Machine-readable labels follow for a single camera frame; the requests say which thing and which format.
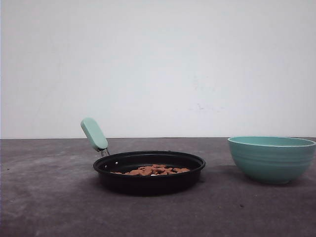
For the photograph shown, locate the brown beef cubes pile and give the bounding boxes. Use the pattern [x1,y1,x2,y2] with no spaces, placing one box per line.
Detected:
[112,164,191,176]

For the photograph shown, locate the black frying pan green handle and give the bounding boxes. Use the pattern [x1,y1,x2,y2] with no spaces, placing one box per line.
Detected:
[80,118,205,196]

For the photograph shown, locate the teal ceramic bowl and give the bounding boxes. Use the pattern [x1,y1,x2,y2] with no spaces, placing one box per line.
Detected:
[228,136,316,184]

